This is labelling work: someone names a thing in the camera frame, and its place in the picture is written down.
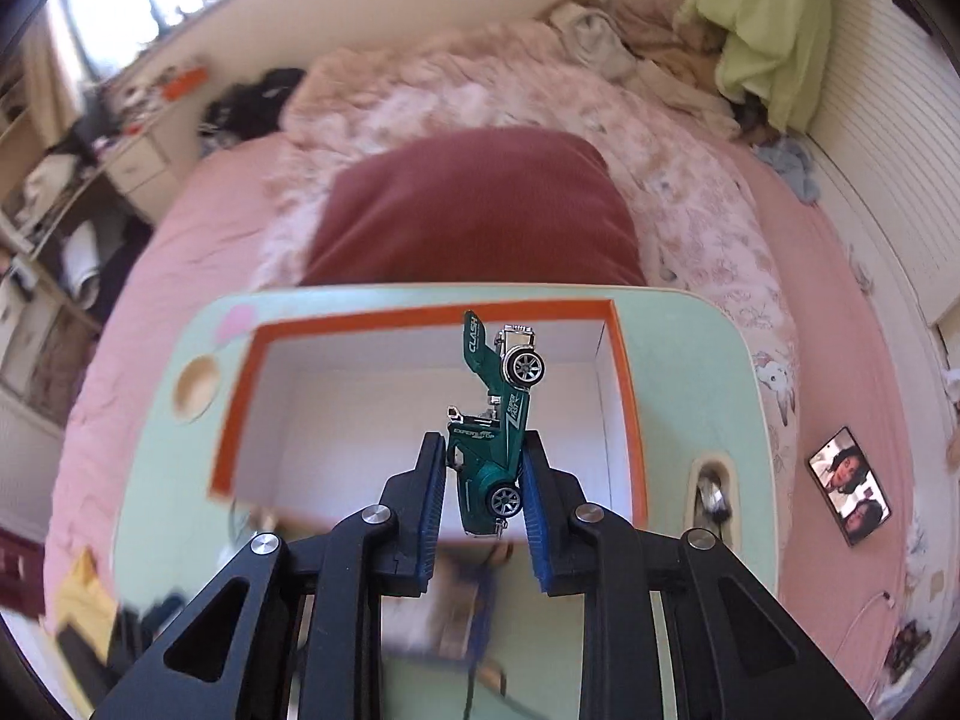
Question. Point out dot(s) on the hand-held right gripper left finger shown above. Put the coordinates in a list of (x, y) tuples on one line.
[(427, 510)]

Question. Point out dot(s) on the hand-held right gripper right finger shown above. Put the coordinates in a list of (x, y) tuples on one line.
[(536, 525)]

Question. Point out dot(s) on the green toy car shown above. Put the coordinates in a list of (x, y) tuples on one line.
[(480, 457)]

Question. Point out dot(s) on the orange cardboard box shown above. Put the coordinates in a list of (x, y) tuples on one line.
[(337, 420)]

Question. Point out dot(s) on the green cartoon desktop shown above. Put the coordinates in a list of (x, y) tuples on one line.
[(675, 360)]

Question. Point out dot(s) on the crumpled foil wrappers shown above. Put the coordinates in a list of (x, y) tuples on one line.
[(714, 495)]

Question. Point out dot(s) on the maroon pillow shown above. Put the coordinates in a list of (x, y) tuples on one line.
[(472, 210)]

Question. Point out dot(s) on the yellow cloth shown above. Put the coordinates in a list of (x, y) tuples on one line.
[(82, 592)]

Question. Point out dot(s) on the pink floral duvet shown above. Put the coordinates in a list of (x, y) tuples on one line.
[(465, 82)]

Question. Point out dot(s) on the light blue cloth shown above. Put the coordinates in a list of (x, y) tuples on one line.
[(795, 165)]

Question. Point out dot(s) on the white drawer cabinet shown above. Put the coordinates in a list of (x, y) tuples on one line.
[(142, 161)]

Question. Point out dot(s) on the black clothes pile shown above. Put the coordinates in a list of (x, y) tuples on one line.
[(262, 90)]

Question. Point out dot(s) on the wooden shelving unit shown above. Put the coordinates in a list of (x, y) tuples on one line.
[(45, 240)]

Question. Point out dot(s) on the small orange box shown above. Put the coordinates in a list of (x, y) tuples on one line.
[(184, 84)]

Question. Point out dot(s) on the beige clothes pile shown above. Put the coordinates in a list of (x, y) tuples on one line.
[(600, 37)]

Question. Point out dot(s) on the white slatted panel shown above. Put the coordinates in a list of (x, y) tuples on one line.
[(885, 127)]

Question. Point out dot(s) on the light green hanging cloth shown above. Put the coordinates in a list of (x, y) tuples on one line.
[(765, 30)]

